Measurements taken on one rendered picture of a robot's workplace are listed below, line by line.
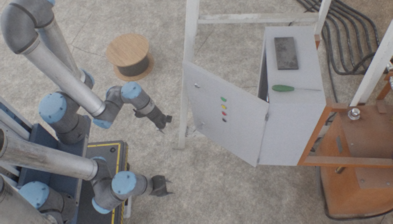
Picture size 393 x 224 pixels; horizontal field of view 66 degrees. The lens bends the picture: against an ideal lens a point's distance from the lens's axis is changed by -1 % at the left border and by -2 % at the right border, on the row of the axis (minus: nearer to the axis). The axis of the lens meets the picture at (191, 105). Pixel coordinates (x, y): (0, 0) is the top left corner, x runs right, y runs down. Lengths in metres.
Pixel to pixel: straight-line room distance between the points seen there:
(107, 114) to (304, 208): 1.50
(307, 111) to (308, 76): 0.14
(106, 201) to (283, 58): 0.91
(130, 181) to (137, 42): 1.85
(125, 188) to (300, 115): 0.73
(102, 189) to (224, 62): 1.90
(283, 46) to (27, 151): 1.03
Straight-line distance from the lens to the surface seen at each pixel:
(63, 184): 1.79
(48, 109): 1.71
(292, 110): 1.20
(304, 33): 1.40
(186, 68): 1.29
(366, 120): 2.00
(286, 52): 1.30
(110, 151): 2.22
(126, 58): 2.80
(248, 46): 3.04
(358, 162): 1.81
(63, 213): 1.65
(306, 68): 1.27
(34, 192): 1.52
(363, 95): 2.02
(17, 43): 1.29
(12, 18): 1.29
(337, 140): 2.05
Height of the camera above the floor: 2.21
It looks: 57 degrees down
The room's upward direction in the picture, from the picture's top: 11 degrees counter-clockwise
